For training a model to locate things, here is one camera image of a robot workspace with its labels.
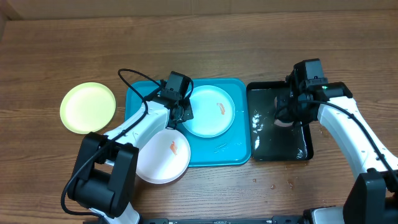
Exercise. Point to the yellow plate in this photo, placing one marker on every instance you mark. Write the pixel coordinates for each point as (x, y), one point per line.
(87, 107)

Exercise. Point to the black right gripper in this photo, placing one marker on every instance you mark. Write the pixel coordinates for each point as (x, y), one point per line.
(285, 114)

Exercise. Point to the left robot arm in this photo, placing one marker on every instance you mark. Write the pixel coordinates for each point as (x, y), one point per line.
(104, 174)

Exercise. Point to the light blue plate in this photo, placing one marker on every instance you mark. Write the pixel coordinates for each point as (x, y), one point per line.
(213, 112)

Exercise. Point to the green orange sponge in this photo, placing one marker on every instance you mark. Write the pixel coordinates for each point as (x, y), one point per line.
(278, 122)

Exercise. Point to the black water tray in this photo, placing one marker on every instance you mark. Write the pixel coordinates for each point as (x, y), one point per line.
(270, 142)

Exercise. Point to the white pink plate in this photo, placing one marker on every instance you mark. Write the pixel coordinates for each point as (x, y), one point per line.
(164, 158)

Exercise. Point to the teal plastic tray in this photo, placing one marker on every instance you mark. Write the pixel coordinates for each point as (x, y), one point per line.
(229, 146)

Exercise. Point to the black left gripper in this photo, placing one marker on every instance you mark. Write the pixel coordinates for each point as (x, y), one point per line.
(188, 113)

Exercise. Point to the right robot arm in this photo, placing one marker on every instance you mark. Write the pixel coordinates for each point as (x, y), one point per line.
(373, 197)

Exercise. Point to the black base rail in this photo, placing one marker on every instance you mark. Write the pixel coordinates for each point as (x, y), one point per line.
(283, 219)

